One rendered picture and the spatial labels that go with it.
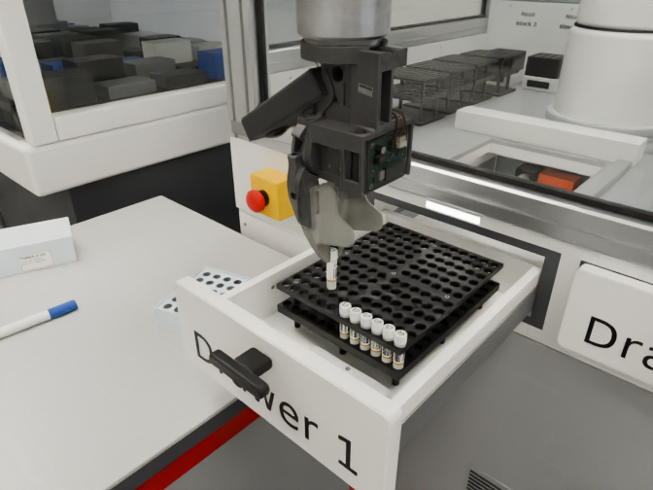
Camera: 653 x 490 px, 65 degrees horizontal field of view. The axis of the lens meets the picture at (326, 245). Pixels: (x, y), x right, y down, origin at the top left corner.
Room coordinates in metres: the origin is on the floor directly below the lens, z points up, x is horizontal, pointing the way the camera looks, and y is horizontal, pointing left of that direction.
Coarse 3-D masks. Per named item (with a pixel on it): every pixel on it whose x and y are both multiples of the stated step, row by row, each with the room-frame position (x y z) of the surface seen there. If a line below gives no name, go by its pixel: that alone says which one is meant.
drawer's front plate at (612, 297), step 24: (576, 288) 0.49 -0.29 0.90; (600, 288) 0.48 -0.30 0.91; (624, 288) 0.46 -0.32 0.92; (648, 288) 0.45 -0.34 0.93; (576, 312) 0.49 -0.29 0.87; (600, 312) 0.47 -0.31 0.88; (624, 312) 0.46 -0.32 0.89; (648, 312) 0.44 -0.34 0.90; (576, 336) 0.48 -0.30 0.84; (600, 336) 0.47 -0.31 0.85; (624, 336) 0.45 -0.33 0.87; (648, 336) 0.44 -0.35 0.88; (600, 360) 0.46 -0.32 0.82; (624, 360) 0.45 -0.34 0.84; (648, 360) 0.43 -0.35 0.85
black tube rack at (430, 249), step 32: (352, 256) 0.57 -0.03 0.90; (384, 256) 0.62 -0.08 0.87; (416, 256) 0.57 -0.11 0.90; (448, 256) 0.58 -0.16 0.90; (480, 256) 0.57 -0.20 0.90; (320, 288) 0.50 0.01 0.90; (352, 288) 0.50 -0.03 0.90; (384, 288) 0.54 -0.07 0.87; (416, 288) 0.50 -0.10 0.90; (448, 288) 0.50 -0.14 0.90; (480, 288) 0.54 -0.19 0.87; (320, 320) 0.47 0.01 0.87; (384, 320) 0.44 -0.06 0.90; (416, 320) 0.44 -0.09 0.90; (448, 320) 0.47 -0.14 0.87; (352, 352) 0.43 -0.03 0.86; (416, 352) 0.42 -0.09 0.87
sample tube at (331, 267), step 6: (330, 252) 0.46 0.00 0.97; (336, 252) 0.46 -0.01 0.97; (330, 258) 0.45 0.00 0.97; (336, 258) 0.46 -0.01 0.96; (330, 264) 0.46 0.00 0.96; (336, 264) 0.46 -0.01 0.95; (330, 270) 0.45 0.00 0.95; (336, 270) 0.46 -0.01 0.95; (330, 276) 0.46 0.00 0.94; (336, 276) 0.46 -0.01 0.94; (330, 282) 0.46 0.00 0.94; (330, 288) 0.46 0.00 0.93
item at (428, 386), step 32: (384, 224) 0.71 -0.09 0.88; (416, 224) 0.68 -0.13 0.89; (512, 256) 0.58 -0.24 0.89; (256, 288) 0.52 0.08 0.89; (512, 288) 0.51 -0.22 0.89; (288, 320) 0.52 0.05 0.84; (480, 320) 0.44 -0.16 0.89; (512, 320) 0.49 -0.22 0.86; (448, 352) 0.39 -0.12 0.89; (480, 352) 0.43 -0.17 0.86; (384, 384) 0.41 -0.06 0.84; (416, 384) 0.35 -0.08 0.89; (448, 384) 0.38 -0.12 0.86; (416, 416) 0.34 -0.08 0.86
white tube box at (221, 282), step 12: (192, 276) 0.68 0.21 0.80; (204, 276) 0.69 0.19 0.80; (216, 276) 0.69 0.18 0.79; (228, 276) 0.69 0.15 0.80; (240, 276) 0.68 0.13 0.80; (216, 288) 0.65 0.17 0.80; (228, 288) 0.66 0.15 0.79; (168, 300) 0.62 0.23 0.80; (156, 312) 0.60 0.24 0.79; (168, 312) 0.59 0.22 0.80; (156, 324) 0.60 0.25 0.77; (168, 324) 0.59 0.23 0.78; (180, 324) 0.58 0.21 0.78
